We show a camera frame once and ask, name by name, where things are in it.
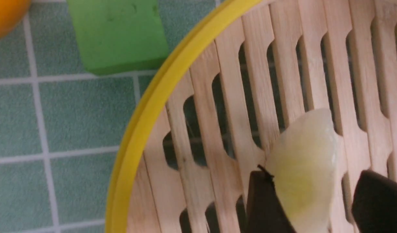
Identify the green checkered tablecloth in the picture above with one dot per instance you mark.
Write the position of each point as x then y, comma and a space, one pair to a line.
60, 127

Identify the yellow-rimmed bamboo steamer tray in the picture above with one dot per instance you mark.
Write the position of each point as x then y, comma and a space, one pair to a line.
218, 104

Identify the green cube block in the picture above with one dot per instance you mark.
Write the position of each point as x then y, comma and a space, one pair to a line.
115, 36

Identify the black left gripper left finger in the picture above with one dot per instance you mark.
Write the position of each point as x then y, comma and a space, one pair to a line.
264, 211

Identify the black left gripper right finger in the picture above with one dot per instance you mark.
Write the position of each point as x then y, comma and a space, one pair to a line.
374, 206

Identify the orange-red toy pear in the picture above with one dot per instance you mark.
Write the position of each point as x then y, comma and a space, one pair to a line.
11, 14

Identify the dumpling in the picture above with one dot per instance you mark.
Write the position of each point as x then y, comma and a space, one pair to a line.
303, 162

